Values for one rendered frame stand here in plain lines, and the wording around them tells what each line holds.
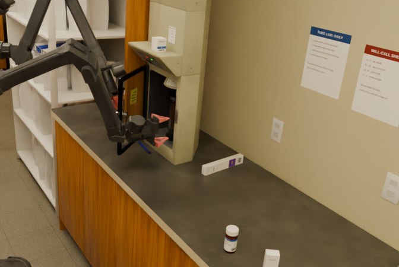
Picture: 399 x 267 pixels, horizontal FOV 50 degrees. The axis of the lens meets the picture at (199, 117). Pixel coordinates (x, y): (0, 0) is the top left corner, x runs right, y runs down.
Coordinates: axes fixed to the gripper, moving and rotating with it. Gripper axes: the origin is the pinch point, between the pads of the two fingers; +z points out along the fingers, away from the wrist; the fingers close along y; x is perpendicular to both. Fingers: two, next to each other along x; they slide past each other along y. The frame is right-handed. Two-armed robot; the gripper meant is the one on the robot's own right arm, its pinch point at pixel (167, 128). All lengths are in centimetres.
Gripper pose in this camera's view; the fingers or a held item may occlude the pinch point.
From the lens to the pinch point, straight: 193.2
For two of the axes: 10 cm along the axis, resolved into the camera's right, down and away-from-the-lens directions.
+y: 0.8, -9.3, -3.6
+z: 8.0, -1.5, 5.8
